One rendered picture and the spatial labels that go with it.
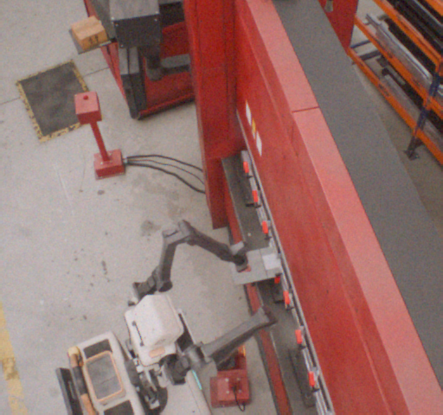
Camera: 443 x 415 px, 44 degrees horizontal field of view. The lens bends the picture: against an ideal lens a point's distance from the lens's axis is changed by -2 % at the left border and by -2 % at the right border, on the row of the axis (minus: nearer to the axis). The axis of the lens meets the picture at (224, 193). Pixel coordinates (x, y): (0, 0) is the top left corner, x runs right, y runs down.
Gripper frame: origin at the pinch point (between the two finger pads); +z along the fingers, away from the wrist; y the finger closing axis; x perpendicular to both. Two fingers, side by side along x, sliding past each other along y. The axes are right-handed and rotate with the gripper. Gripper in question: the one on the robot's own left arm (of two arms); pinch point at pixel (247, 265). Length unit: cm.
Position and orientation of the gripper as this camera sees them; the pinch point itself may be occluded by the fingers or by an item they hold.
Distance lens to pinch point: 297.5
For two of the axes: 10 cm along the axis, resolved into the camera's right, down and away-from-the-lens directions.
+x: -8.3, 4.6, 3.1
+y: -2.2, -7.9, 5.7
